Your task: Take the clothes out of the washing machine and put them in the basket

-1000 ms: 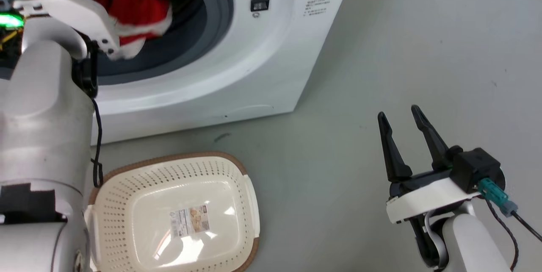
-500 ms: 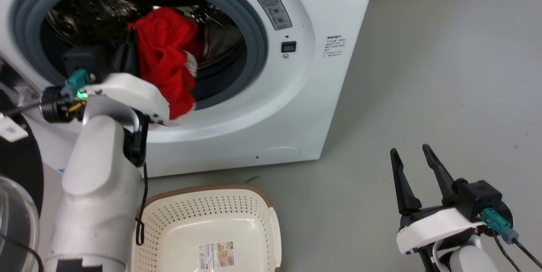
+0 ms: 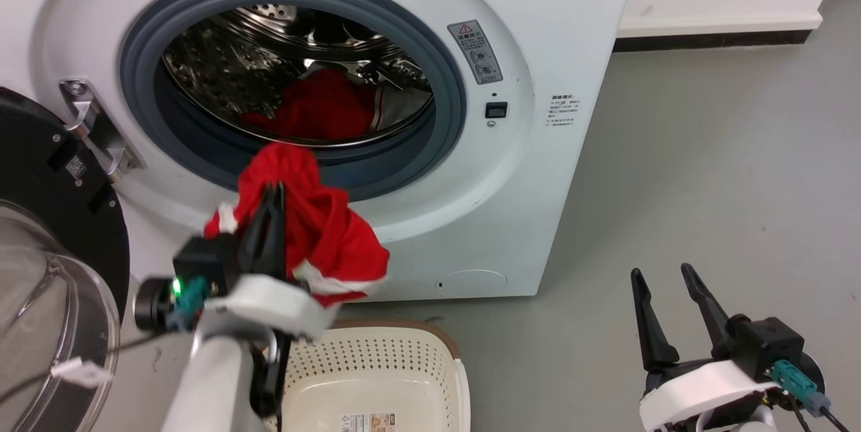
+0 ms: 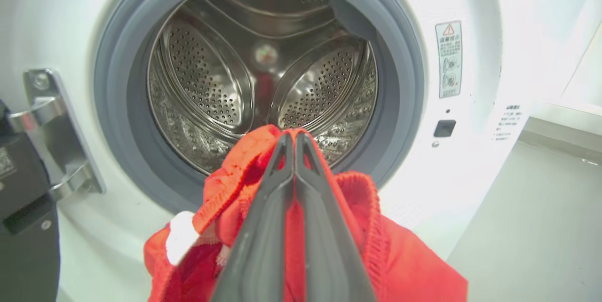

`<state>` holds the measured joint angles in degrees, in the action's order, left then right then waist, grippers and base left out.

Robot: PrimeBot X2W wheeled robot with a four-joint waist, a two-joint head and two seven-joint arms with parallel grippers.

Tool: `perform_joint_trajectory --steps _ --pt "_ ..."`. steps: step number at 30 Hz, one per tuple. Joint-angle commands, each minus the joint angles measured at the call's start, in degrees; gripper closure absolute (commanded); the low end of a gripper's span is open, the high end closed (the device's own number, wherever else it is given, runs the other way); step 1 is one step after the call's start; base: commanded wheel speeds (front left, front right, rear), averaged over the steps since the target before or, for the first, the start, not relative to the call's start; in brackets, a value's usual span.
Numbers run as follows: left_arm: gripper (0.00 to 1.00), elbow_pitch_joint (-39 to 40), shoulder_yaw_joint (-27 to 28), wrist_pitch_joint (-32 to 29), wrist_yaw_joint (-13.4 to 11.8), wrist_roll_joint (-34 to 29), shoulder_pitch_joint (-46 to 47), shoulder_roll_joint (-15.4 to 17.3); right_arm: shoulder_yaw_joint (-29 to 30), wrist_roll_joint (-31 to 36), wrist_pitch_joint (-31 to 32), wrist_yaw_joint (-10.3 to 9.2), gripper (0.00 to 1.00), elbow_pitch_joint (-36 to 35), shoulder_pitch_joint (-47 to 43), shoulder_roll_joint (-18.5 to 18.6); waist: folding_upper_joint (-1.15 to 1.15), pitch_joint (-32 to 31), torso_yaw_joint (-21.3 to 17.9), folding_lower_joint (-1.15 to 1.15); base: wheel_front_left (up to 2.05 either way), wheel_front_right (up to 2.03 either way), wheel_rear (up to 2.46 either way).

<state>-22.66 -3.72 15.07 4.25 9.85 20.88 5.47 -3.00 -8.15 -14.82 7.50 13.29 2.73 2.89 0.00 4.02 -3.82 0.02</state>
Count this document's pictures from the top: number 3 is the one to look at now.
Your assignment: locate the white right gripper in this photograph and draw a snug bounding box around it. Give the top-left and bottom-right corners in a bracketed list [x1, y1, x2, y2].
[630, 263, 782, 432]

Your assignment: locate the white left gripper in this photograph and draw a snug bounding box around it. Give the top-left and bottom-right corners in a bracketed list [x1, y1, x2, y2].
[202, 182, 332, 341]

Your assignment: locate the red garment white trim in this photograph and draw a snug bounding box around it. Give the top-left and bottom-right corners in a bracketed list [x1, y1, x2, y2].
[204, 143, 391, 306]

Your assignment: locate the cream perforated laundry basket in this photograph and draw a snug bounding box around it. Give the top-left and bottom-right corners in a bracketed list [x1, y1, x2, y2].
[278, 321, 472, 432]

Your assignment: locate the paper label in basket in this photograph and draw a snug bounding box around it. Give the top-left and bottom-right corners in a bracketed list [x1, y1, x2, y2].
[340, 412, 398, 432]

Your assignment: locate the white front-load washing machine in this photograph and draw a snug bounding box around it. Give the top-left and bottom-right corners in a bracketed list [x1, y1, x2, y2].
[0, 0, 641, 302]

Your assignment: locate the stainless steel washer drum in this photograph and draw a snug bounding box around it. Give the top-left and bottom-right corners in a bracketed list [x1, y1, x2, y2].
[161, 4, 435, 147]

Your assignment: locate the white grey garment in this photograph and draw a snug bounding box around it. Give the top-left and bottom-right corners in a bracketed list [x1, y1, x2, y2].
[367, 79, 432, 134]

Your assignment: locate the round white filter cover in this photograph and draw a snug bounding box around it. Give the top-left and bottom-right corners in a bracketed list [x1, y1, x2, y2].
[440, 269, 509, 298]

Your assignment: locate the metal door hinge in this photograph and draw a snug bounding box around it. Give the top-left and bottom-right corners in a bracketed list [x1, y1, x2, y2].
[59, 79, 146, 183]

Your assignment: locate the grey rubber door seal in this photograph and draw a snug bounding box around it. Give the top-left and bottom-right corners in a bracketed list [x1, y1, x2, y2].
[119, 0, 467, 203]

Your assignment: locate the black washer door clear dome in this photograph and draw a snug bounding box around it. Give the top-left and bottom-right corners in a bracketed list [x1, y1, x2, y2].
[0, 87, 133, 432]

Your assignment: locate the small printed text label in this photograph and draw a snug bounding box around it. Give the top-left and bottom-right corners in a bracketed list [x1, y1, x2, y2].
[546, 94, 581, 128]

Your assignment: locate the black baseboard strip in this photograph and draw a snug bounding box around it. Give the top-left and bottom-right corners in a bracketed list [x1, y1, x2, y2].
[613, 29, 819, 53]

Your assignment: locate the grey warning sticker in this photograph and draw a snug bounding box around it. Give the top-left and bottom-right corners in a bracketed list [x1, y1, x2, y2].
[447, 20, 504, 85]

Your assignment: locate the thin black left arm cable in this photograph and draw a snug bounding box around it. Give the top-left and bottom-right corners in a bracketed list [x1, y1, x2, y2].
[0, 330, 177, 406]

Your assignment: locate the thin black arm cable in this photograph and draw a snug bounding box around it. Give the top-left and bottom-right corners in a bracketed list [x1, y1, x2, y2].
[0, 330, 177, 406]
[784, 398, 852, 432]

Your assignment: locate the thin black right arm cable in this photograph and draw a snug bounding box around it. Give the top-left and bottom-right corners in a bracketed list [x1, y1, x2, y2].
[784, 398, 852, 432]

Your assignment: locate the white cable tag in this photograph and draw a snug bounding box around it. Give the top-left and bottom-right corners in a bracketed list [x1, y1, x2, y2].
[50, 356, 116, 390]

